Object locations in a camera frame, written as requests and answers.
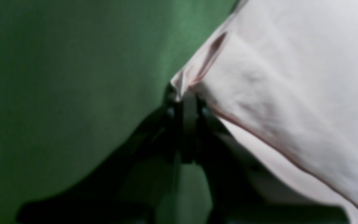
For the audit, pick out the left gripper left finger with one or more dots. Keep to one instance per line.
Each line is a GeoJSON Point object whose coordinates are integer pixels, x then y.
{"type": "Point", "coordinates": [94, 199]}

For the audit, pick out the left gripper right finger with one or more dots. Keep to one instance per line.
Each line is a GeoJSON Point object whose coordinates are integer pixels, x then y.
{"type": "Point", "coordinates": [243, 191]}

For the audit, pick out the pink printed t-shirt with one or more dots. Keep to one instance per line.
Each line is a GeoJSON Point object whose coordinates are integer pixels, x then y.
{"type": "Point", "coordinates": [284, 73]}

